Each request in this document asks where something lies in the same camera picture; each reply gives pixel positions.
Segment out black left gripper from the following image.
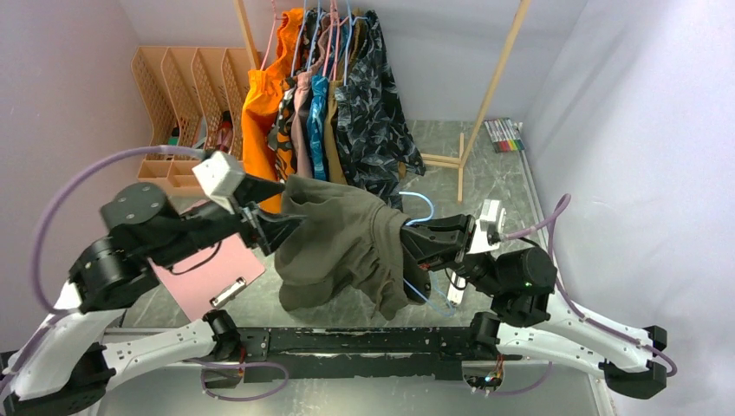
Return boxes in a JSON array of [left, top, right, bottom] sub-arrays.
[[152, 171, 309, 268]]

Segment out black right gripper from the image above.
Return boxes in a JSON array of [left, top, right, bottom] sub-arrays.
[[386, 213, 506, 297]]

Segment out olive green shorts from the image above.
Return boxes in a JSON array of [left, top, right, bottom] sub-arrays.
[[274, 176, 432, 320]]

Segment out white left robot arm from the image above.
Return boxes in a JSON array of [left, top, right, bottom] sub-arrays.
[[1, 176, 304, 415]]

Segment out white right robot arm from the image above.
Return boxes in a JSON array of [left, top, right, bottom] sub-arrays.
[[400, 208, 678, 400]]

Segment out black orange patterned shorts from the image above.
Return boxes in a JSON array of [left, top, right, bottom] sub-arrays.
[[269, 8, 309, 182]]

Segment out pink hanging shorts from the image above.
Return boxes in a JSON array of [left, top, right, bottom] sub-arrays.
[[291, 10, 329, 178]]

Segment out brown hanging shorts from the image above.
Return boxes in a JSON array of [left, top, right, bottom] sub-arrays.
[[323, 17, 361, 185]]

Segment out dark leaf-print shorts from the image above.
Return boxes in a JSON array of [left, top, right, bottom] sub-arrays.
[[335, 10, 426, 210]]

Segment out orange hanging shorts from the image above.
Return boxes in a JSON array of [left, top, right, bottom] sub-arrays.
[[241, 7, 304, 182]]

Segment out blue patterned shorts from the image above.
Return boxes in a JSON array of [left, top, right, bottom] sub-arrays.
[[307, 25, 341, 181]]

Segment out white stapler on table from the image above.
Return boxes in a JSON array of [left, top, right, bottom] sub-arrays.
[[445, 269, 467, 307]]

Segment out wooden clothes rack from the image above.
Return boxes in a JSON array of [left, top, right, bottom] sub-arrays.
[[233, 0, 530, 203]]

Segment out pink clipboard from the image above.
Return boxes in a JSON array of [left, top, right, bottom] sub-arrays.
[[152, 234, 265, 321]]

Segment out set of coloured markers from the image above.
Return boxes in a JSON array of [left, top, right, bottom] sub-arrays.
[[484, 118, 525, 153]]

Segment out peach desk organizer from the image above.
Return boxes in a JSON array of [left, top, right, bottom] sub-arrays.
[[131, 46, 260, 159]]

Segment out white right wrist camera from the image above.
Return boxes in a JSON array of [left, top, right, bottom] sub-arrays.
[[468, 199, 506, 254]]

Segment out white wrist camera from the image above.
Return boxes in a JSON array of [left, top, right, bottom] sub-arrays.
[[192, 151, 245, 214], [468, 199, 506, 254]]

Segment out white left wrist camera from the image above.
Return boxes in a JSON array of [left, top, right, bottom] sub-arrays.
[[192, 151, 245, 214]]

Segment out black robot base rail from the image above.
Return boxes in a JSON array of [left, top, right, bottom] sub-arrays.
[[238, 321, 500, 381]]

